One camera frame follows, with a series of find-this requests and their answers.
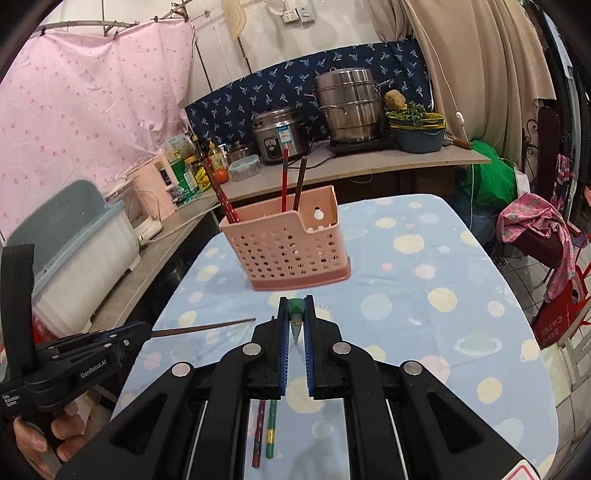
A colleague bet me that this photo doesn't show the white storage box grey lid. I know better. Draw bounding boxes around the white storage box grey lid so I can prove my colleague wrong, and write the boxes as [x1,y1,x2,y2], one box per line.
[6,178,142,339]

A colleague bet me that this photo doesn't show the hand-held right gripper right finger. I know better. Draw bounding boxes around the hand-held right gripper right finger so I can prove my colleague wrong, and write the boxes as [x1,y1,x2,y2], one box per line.
[304,296,542,480]

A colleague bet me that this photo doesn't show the pink floral cloth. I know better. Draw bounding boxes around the pink floral cloth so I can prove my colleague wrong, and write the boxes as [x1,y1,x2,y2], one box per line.
[496,193,579,304]

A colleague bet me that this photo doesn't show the dark red chopstick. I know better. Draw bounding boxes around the dark red chopstick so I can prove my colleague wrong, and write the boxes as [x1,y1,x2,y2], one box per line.
[151,317,257,339]
[251,399,267,468]
[291,155,309,211]

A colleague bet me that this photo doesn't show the pink kitchen appliance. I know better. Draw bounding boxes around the pink kitchen appliance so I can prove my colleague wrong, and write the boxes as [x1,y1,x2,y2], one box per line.
[126,154,179,227]

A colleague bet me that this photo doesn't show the white wall sockets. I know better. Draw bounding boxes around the white wall sockets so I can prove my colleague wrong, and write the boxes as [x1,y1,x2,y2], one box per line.
[281,6,318,25]

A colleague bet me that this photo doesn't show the glass food container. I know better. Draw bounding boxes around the glass food container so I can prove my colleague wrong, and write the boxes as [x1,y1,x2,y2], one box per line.
[228,154,260,182]

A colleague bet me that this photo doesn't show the red plastic stool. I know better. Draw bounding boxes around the red plastic stool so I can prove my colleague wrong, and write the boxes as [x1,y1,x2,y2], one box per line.
[530,294,591,350]

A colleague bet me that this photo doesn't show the person's left hand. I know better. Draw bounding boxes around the person's left hand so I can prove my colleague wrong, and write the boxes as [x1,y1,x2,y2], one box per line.
[13,401,94,480]

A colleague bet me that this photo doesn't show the rack of hanging clothes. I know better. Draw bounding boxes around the rack of hanging clothes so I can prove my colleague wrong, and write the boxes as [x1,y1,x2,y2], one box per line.
[551,14,591,222]

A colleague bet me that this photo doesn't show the black induction cooktop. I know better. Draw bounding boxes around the black induction cooktop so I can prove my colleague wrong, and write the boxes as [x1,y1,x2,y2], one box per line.
[328,136,398,156]

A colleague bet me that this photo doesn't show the green label container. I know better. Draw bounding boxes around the green label container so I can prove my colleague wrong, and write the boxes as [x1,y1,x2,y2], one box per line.
[161,136,197,205]

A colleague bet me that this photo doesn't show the navy floral cloth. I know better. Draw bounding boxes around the navy floral cloth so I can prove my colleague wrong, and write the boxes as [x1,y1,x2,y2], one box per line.
[184,39,433,149]

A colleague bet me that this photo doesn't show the dark metal chair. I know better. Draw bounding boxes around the dark metal chair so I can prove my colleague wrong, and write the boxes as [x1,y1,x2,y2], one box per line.
[521,106,574,269]

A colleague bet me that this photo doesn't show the white cable with switch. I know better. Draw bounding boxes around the white cable with switch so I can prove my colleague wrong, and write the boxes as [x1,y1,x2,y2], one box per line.
[410,0,465,126]

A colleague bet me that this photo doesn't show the stainless steel steamer pot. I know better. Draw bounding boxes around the stainless steel steamer pot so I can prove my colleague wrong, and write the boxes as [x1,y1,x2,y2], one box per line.
[313,67,387,144]

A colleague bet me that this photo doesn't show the yellow packet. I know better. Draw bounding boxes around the yellow packet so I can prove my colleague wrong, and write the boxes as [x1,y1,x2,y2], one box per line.
[193,163,213,193]

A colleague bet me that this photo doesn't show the pink dotted sheet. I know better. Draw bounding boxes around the pink dotted sheet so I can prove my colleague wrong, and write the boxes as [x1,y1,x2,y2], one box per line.
[0,20,198,234]

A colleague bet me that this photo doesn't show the leafy greens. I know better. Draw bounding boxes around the leafy greens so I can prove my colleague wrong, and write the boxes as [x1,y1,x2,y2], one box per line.
[385,102,428,126]

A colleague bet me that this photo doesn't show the beige curtain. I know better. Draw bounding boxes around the beige curtain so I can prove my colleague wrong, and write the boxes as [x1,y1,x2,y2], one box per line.
[392,0,558,154]

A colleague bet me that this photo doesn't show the yellow strainer basket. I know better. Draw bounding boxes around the yellow strainer basket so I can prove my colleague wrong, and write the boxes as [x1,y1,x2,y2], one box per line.
[387,113,448,131]

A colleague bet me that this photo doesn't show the white power strip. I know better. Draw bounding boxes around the white power strip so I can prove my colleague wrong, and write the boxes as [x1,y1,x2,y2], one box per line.
[136,221,165,246]

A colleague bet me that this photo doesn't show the silver rice cooker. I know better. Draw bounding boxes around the silver rice cooker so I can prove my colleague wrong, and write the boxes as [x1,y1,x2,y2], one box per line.
[251,106,311,166]

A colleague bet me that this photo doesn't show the cooking oil bottle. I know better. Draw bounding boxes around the cooking oil bottle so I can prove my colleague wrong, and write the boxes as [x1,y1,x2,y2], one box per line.
[207,141,228,172]

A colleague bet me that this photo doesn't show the pink perforated utensil basket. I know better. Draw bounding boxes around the pink perforated utensil basket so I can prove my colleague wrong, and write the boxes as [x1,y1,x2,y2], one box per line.
[219,185,352,292]

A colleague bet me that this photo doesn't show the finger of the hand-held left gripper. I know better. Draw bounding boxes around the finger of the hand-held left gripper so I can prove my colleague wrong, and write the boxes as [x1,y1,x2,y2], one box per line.
[62,329,154,367]
[39,322,153,359]

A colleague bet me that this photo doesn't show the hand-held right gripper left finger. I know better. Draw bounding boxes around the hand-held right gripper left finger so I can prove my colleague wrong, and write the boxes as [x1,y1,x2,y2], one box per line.
[54,296,291,480]

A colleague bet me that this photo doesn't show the blue planet print tablecloth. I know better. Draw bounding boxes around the blue planet print tablecloth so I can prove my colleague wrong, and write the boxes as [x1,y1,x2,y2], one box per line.
[110,193,560,480]

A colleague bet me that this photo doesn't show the blue plastic basin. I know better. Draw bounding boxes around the blue plastic basin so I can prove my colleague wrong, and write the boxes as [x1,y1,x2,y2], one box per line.
[390,124,447,154]

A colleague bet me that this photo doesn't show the green plastic bag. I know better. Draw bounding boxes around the green plastic bag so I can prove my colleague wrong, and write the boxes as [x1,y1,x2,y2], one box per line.
[465,140,519,200]

